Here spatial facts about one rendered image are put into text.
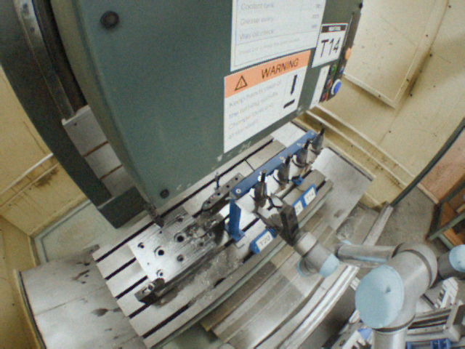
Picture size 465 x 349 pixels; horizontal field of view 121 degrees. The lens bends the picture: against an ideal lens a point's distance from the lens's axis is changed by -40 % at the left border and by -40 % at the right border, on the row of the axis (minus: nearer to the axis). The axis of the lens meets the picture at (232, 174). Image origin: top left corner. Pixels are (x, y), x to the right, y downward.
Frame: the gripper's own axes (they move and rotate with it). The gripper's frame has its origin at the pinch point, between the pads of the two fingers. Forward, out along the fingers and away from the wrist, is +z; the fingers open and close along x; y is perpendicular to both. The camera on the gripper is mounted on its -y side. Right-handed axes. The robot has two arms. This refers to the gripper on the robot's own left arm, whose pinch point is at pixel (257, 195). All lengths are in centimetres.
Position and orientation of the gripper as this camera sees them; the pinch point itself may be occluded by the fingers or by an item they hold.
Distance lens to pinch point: 72.9
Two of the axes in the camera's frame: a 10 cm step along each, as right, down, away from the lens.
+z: -6.7, -6.3, 3.9
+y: -0.6, 5.7, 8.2
